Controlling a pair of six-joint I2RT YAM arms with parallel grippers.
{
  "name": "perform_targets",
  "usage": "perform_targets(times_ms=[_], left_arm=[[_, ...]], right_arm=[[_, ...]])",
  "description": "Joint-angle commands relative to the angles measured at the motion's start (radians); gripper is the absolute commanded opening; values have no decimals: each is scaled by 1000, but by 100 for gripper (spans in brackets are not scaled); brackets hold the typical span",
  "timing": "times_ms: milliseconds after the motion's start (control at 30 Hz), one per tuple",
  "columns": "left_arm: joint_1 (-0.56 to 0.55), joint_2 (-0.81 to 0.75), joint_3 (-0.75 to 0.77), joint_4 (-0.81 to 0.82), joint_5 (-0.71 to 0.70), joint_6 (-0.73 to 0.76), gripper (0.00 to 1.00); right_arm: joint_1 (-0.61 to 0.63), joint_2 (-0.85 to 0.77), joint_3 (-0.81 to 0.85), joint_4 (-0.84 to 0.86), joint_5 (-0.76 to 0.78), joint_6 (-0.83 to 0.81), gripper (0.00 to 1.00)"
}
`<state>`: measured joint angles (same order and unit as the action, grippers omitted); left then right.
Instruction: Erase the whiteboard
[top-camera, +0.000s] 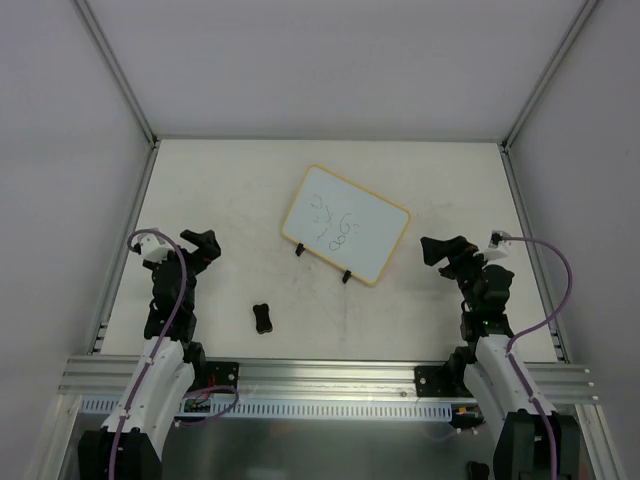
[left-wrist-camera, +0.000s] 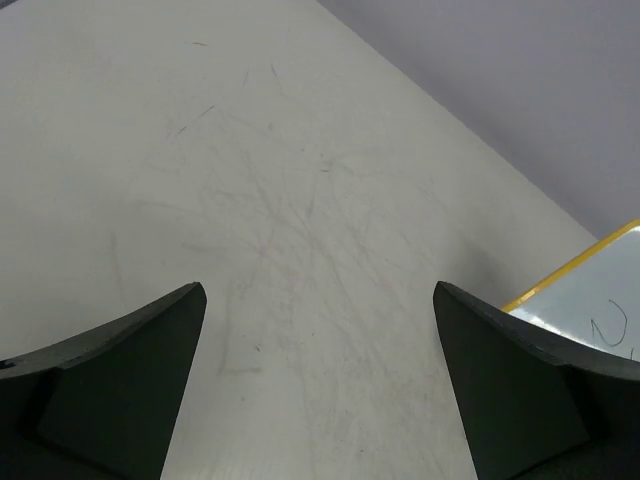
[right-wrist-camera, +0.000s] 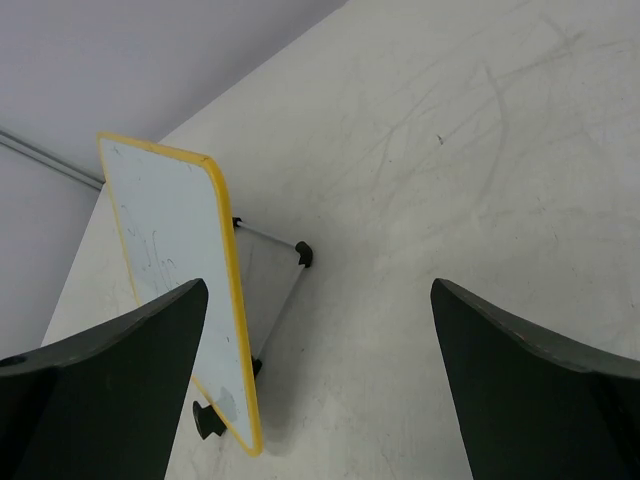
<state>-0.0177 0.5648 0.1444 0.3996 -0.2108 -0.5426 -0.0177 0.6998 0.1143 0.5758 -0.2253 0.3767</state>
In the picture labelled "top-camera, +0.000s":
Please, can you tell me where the yellow framed whiteboard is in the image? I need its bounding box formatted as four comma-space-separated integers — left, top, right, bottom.
281, 165, 411, 286

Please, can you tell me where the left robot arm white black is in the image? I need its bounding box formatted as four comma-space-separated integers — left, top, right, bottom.
77, 228, 221, 479

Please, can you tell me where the white slotted cable duct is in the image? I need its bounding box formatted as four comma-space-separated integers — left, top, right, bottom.
79, 395, 454, 422

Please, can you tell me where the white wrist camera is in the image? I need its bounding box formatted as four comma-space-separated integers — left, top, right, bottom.
133, 233, 173, 263
480, 230, 511, 262

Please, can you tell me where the left aluminium frame post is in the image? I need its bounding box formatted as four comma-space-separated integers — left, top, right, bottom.
71, 0, 158, 147

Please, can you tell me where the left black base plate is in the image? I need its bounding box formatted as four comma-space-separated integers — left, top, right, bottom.
205, 360, 240, 388

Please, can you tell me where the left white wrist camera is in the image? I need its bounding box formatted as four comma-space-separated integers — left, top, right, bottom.
133, 233, 173, 263

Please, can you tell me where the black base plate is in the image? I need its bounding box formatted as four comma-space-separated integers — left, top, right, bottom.
413, 365, 471, 398
205, 360, 240, 388

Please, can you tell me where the aluminium mounting rail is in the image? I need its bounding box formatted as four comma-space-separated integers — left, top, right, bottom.
58, 355, 600, 405

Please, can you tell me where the right aluminium frame post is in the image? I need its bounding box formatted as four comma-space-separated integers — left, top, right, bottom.
500, 0, 601, 152

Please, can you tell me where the aluminium frame post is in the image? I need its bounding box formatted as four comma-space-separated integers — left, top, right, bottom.
71, 0, 158, 147
500, 0, 601, 152

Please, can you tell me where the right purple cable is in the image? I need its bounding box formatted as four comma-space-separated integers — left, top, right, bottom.
502, 236, 574, 480

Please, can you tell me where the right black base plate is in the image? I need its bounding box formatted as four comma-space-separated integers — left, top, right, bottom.
413, 365, 471, 398

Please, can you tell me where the black object at bottom edge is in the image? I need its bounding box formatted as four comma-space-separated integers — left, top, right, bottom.
467, 461, 490, 480

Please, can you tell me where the black whiteboard eraser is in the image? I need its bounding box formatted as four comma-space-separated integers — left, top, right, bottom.
252, 303, 273, 335

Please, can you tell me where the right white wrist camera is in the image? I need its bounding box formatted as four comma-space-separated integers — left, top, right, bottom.
480, 230, 511, 262

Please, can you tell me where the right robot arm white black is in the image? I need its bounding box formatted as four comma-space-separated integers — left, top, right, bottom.
420, 231, 580, 479

